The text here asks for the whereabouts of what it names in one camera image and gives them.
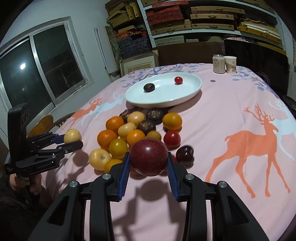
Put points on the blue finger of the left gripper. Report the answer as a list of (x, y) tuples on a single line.
[(59, 139), (61, 150)]

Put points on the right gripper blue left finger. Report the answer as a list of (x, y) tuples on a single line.
[(123, 176)]

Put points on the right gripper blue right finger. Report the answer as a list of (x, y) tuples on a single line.
[(173, 181)]

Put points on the pale yellow speckled melon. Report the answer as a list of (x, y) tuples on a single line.
[(72, 135)]

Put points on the yellow orange plum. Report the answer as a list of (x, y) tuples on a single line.
[(111, 163)]

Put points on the dark red cherry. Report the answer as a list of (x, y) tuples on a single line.
[(185, 155)]

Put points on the large red plum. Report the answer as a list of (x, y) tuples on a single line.
[(148, 157)]

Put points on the greenish yellow plum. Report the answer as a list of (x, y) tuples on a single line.
[(118, 148)]

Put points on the pale yellow round fruit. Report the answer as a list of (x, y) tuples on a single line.
[(98, 159)]

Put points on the large orange mandarin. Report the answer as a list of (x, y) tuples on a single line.
[(104, 138)]

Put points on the small tan longan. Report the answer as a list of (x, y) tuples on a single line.
[(155, 135)]

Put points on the small orange mandarin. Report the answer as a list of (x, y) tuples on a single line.
[(134, 136)]

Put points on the dark purple passion fruit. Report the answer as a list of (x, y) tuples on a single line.
[(149, 87)]

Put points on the red cherry tomato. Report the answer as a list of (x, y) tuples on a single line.
[(178, 80)]

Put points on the person left hand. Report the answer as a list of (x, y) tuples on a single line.
[(18, 183)]

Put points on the wooden armchair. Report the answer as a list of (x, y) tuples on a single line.
[(46, 124)]

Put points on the left sliding window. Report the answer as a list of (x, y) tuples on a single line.
[(45, 67)]

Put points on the pink deer print tablecloth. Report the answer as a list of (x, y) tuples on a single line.
[(221, 127)]

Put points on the white round plate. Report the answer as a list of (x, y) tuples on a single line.
[(166, 92)]

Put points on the framed picture on floor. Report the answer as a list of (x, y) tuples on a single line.
[(142, 61)]

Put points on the pink beverage can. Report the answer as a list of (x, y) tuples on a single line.
[(218, 64)]

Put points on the dark wooden chair back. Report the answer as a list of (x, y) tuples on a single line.
[(195, 52)]

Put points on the metal storage shelf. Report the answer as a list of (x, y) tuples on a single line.
[(173, 22)]

